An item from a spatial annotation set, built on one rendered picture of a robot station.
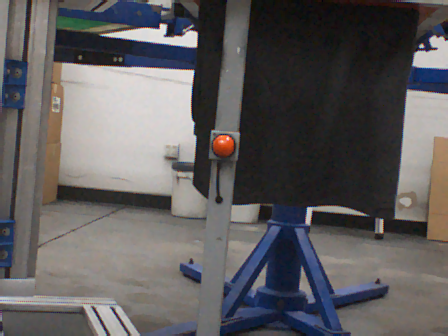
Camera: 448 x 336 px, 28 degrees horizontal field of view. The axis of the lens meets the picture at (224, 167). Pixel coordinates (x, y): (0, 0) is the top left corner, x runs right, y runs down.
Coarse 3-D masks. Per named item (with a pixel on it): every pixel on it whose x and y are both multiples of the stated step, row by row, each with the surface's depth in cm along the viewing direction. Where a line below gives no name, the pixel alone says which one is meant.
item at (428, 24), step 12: (180, 0) 200; (192, 0) 198; (360, 0) 174; (372, 0) 173; (384, 0) 172; (396, 0) 171; (408, 0) 171; (420, 0) 171; (432, 0) 170; (444, 0) 170; (192, 12) 221; (444, 12) 180; (420, 24) 202; (432, 24) 200; (420, 36) 226
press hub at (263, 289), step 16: (288, 208) 313; (304, 208) 315; (272, 224) 315; (288, 224) 313; (304, 224) 316; (288, 240) 313; (272, 256) 316; (288, 256) 314; (272, 272) 316; (288, 272) 314; (272, 288) 316; (288, 288) 315; (256, 304) 319; (272, 304) 313; (288, 304) 312; (304, 304) 317
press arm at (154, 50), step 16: (64, 32) 277; (80, 48) 280; (96, 48) 282; (112, 48) 284; (128, 48) 286; (144, 48) 289; (160, 48) 291; (176, 48) 293; (192, 48) 296; (192, 64) 297
